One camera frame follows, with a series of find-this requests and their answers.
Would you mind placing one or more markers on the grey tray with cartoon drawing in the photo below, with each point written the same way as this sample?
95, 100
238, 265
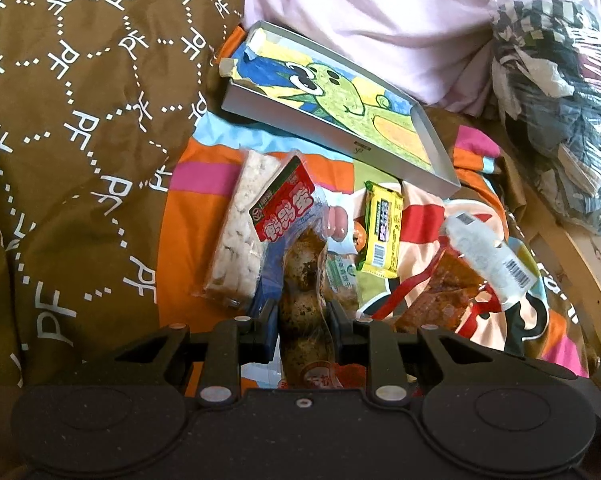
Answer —
330, 100

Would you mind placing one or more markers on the brown patterned quilt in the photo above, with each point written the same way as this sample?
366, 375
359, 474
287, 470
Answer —
80, 160

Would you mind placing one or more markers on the yellow snack packet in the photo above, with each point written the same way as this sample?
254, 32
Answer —
380, 230

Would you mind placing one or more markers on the orange-red spicy snack packet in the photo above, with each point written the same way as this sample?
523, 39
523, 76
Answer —
440, 300

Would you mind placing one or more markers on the green biscuit packet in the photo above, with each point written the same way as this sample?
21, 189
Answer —
343, 272

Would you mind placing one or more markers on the quail egg packet red label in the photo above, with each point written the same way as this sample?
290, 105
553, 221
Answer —
300, 270

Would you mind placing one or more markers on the wooden bed frame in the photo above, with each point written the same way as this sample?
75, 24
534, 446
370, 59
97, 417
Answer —
580, 270

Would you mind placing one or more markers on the colourful cartoon printed blanket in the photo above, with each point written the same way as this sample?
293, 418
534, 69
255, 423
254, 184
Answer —
205, 210

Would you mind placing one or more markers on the clear sausage packet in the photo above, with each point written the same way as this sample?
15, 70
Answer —
338, 222

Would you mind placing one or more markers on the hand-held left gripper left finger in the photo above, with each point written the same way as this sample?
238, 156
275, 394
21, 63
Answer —
268, 321

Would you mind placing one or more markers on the white rice cracker packet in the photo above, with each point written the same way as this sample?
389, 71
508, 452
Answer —
240, 230

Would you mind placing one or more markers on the pink bed sheet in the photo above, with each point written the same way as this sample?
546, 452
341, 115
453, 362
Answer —
380, 20

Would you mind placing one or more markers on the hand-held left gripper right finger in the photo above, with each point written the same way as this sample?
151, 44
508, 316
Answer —
337, 325

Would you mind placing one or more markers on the clear plastic bag of clothes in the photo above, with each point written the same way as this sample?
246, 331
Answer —
555, 110

